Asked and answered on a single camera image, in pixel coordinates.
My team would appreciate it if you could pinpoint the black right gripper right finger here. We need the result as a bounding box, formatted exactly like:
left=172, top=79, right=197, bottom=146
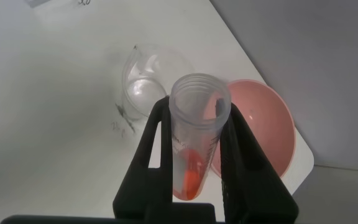
left=219, top=102, right=300, bottom=224

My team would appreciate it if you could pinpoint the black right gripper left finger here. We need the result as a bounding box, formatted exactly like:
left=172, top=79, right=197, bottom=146
left=112, top=96, right=173, bottom=218

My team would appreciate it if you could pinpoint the test tube with red pigment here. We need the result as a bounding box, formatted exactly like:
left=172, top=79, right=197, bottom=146
left=168, top=73, right=232, bottom=202

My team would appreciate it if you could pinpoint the pink bowl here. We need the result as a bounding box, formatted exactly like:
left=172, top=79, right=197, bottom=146
left=210, top=79, right=297, bottom=179

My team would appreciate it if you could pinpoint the clear glass beaker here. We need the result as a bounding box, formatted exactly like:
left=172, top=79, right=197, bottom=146
left=121, top=43, right=195, bottom=122

